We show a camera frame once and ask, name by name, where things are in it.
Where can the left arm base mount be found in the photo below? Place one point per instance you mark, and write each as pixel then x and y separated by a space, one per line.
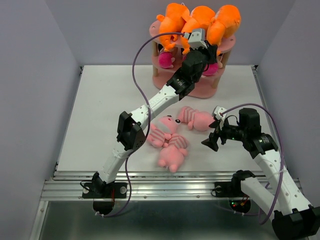
pixel 104 199

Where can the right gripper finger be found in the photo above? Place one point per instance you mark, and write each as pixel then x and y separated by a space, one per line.
pixel 212 141
pixel 217 124

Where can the orange shark plush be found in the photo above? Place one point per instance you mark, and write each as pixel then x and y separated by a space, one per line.
pixel 173 21
pixel 199 17

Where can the boy doll pink pants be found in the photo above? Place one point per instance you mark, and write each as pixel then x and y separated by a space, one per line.
pixel 166 59
pixel 213 68

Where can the pink three-tier shelf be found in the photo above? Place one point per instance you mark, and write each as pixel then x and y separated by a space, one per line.
pixel 207 86

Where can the pink striped plush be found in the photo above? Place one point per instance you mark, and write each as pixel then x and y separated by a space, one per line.
pixel 173 155
pixel 195 119

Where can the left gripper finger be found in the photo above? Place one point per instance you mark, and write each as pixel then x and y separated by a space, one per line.
pixel 204 51
pixel 212 50

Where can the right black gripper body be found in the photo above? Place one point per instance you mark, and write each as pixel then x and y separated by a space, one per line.
pixel 233 132

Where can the plain orange plush toy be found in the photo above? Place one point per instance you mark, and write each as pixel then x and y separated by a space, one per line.
pixel 222 24

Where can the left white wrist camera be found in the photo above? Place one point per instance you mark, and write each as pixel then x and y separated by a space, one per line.
pixel 195 39

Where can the aluminium rail frame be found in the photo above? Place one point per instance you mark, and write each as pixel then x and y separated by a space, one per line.
pixel 163 205

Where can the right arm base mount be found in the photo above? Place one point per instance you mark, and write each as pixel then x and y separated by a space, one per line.
pixel 239 202

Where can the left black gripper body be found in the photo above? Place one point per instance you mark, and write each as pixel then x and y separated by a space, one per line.
pixel 209 59

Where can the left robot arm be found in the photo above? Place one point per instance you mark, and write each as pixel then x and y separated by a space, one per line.
pixel 131 125

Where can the pink plush with face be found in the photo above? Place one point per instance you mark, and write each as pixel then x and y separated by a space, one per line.
pixel 162 131

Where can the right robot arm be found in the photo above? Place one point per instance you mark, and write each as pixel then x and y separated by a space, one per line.
pixel 291 214

